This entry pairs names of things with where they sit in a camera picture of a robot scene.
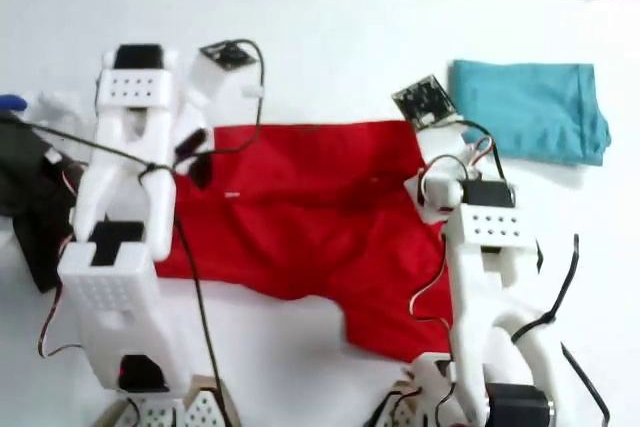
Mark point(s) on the blue shirt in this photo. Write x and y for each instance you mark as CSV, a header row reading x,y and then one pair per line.
x,y
11,102

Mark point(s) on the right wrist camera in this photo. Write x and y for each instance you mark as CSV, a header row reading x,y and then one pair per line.
x,y
425,102

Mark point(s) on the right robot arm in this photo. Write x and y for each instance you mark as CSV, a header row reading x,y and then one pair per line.
x,y
475,267

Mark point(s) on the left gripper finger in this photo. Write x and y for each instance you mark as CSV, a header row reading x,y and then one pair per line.
x,y
202,172
192,142

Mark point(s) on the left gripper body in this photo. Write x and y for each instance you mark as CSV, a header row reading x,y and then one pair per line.
x,y
192,107

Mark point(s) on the folded teal shirt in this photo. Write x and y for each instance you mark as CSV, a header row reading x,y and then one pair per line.
x,y
525,107

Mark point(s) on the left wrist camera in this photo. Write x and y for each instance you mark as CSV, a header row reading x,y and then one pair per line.
x,y
227,54

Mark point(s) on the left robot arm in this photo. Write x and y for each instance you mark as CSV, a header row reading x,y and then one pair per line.
x,y
117,277

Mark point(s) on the red shirt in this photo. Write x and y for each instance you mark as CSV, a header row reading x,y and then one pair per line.
x,y
300,207

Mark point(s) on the dark shirt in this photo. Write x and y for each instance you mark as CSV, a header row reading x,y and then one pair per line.
x,y
30,207

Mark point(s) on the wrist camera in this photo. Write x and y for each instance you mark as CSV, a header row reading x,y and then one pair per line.
x,y
425,102
227,54

